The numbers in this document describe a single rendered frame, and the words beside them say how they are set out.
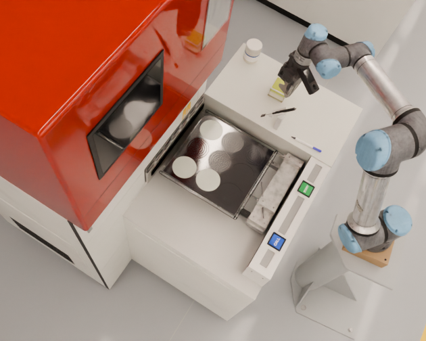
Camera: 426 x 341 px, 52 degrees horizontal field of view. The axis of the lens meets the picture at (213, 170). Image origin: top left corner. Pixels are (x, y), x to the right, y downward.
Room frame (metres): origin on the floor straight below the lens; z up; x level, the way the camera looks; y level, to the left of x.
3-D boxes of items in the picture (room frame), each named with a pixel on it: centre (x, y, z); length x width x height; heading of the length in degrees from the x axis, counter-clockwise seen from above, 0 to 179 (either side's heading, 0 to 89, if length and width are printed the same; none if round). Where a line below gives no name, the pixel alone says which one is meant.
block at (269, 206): (0.71, -0.25, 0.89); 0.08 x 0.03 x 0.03; 73
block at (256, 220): (0.63, -0.23, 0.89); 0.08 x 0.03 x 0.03; 73
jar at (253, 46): (1.36, -0.03, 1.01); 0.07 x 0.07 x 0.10
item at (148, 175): (0.89, 0.19, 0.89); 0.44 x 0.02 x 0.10; 163
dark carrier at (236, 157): (0.85, -0.02, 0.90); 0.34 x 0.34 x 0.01; 73
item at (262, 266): (0.67, -0.34, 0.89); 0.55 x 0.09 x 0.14; 163
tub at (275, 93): (1.21, -0.19, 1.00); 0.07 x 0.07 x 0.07; 75
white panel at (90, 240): (0.73, 0.25, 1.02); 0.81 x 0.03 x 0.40; 163
